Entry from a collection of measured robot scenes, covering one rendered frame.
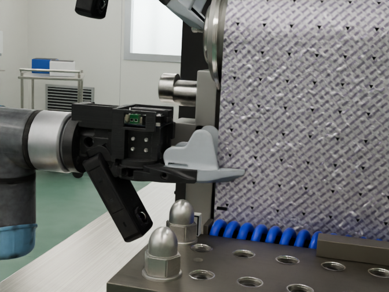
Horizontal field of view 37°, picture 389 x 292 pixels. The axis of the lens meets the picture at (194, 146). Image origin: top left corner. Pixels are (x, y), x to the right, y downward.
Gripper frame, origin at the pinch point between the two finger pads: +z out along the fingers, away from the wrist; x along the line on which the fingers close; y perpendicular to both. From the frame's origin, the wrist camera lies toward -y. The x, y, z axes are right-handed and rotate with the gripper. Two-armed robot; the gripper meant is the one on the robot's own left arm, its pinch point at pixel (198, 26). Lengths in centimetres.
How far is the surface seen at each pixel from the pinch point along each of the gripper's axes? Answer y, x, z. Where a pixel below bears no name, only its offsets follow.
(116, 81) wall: -191, 548, -149
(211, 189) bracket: -14.1, -0.1, 15.6
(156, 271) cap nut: -14.4, -25.8, 17.3
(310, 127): 1.8, -8.1, 18.6
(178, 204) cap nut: -12.6, -15.6, 14.3
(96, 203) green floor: -198, 322, -40
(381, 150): 5.2, -8.1, 25.6
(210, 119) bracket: -7.3, -0.8, 9.3
